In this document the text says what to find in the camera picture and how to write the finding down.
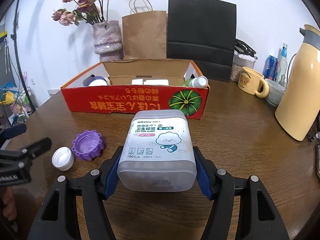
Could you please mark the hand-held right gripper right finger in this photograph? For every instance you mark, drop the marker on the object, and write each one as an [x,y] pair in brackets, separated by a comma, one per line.
[203,177]

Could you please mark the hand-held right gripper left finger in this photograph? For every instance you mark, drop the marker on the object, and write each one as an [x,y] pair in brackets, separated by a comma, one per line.
[112,177]

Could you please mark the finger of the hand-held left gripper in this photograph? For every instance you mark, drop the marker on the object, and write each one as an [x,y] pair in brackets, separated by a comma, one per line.
[13,131]
[37,147]

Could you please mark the white ridged bottle cap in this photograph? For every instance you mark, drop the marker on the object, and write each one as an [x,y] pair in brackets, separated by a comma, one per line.
[62,158]

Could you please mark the purple ridged bottle cap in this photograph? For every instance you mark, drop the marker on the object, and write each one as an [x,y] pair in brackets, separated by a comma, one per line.
[87,146]

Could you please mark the translucent cotton swab box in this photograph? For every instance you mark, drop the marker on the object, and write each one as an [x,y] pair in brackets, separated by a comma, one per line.
[155,160]

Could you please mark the cardboard box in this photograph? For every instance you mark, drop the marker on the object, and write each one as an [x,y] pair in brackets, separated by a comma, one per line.
[112,102]

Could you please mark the white jar with purple lid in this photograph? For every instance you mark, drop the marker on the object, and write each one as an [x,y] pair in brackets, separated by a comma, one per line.
[96,81]

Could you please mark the green bottle with white cap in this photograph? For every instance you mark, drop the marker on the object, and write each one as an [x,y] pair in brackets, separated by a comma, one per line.
[197,81]

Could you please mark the small white plastic block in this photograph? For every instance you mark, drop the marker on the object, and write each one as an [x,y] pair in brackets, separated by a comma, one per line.
[156,82]

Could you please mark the person's left forearm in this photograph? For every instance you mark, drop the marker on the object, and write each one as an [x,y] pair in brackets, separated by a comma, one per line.
[7,202]

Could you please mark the black tripod stand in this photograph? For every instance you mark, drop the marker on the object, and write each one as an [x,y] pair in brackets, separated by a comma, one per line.
[13,37]

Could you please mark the yellow bear mug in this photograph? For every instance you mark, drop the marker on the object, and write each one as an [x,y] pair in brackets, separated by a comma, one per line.
[250,80]

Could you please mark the grey ceramic bowl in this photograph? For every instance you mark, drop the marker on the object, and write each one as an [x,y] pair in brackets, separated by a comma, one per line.
[273,92]

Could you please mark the black flat device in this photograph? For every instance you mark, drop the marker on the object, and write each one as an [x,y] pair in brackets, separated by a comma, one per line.
[317,160]

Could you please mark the clear jar of nuts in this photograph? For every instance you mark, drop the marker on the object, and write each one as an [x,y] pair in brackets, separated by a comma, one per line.
[237,67]

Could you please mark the mottled pink ceramic vase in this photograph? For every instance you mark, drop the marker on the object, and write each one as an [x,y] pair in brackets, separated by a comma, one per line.
[107,40]

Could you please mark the cream thermos jug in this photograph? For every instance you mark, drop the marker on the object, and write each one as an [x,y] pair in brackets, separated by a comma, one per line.
[300,92]

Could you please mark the blue drink can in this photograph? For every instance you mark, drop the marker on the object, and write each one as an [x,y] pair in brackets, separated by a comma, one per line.
[270,66]

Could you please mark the brown paper bag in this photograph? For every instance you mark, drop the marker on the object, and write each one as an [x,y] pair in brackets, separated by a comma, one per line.
[145,35]

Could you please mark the black paper bag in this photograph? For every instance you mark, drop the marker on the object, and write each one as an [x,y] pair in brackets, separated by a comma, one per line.
[200,30]

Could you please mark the dried rose bouquet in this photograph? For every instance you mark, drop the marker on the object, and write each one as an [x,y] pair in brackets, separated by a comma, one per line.
[85,0]

